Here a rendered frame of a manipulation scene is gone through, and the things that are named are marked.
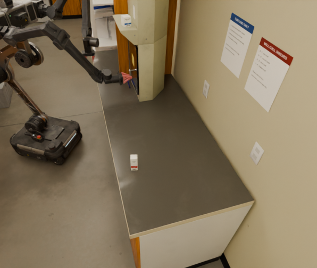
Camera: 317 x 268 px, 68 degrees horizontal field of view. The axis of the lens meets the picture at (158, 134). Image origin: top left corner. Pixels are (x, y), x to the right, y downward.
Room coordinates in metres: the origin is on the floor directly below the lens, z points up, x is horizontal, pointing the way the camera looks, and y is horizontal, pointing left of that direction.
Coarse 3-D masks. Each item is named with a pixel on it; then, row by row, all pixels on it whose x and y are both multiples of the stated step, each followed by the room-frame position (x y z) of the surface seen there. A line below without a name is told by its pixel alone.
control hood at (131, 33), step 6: (114, 18) 1.74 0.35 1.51; (120, 18) 1.75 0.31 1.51; (120, 24) 1.62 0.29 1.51; (132, 24) 1.63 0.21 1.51; (120, 30) 1.52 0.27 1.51; (126, 30) 1.53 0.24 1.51; (132, 30) 1.54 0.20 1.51; (126, 36) 1.52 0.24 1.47; (132, 36) 1.54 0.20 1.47; (132, 42) 1.54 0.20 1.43
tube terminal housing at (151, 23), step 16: (128, 0) 1.81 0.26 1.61; (144, 0) 1.56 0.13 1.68; (160, 0) 1.65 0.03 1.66; (144, 16) 1.56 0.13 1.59; (160, 16) 1.66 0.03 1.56; (144, 32) 1.56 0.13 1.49; (160, 32) 1.66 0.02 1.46; (144, 48) 1.56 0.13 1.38; (160, 48) 1.67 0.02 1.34; (144, 64) 1.56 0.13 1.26; (160, 64) 1.68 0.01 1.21; (144, 80) 1.56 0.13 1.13; (160, 80) 1.70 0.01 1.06; (144, 96) 1.56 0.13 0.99
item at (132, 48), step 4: (132, 44) 1.67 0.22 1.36; (132, 48) 1.67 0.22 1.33; (136, 48) 1.56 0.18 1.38; (132, 52) 1.68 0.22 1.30; (136, 52) 1.55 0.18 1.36; (136, 56) 1.56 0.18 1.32; (136, 60) 1.56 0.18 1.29; (132, 64) 1.70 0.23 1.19; (136, 64) 1.56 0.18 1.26; (132, 68) 1.71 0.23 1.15; (136, 68) 1.57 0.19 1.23; (132, 72) 1.71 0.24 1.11; (136, 72) 1.57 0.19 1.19; (132, 76) 1.72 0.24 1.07; (136, 76) 1.58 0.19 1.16; (132, 80) 1.73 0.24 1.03; (136, 80) 1.58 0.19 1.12; (136, 84) 1.59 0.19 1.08; (136, 88) 1.59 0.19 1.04; (136, 92) 1.60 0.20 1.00
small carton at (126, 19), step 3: (123, 15) 1.61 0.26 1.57; (126, 15) 1.62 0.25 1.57; (129, 15) 1.62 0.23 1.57; (123, 18) 1.58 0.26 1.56; (126, 18) 1.59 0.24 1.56; (129, 18) 1.60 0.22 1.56; (123, 21) 1.59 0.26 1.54; (126, 21) 1.59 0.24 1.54; (129, 21) 1.60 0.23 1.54; (123, 24) 1.59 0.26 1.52; (126, 24) 1.59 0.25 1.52; (129, 24) 1.60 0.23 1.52
